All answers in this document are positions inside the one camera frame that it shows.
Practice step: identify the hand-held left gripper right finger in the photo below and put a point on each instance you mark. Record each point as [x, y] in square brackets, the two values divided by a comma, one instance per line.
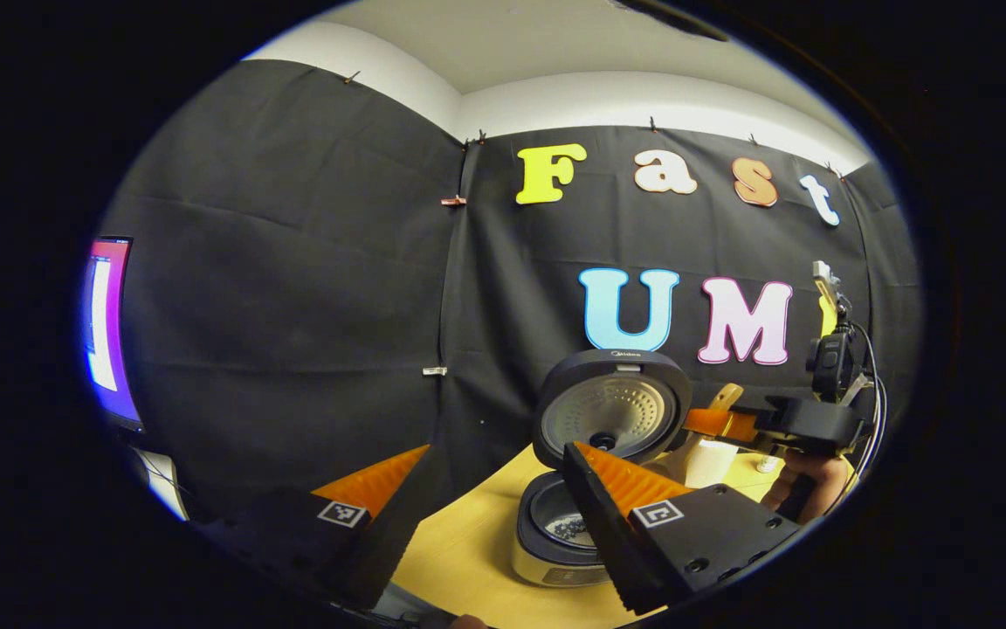
[599, 524]

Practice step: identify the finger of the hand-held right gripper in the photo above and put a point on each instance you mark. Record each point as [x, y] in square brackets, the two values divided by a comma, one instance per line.
[721, 424]

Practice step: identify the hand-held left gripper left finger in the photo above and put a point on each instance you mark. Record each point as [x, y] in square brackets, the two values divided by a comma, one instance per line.
[389, 524]

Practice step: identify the white rice portion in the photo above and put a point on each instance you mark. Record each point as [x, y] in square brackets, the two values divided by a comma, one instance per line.
[571, 528]

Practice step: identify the dark grey rice cooker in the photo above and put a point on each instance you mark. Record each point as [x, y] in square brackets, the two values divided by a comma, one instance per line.
[608, 411]

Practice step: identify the white toaster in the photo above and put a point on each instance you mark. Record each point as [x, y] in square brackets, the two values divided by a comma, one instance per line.
[711, 463]

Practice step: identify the white panel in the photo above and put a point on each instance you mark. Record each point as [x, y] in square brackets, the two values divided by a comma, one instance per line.
[167, 494]

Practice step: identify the black backdrop cloth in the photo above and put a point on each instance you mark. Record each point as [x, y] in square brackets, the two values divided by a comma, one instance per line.
[293, 306]

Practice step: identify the reddish wooden clothes peg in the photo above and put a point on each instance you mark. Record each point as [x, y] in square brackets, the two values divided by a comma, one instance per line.
[453, 201]

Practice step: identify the lit computer monitor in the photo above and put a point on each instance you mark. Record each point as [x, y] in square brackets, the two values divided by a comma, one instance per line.
[110, 332]

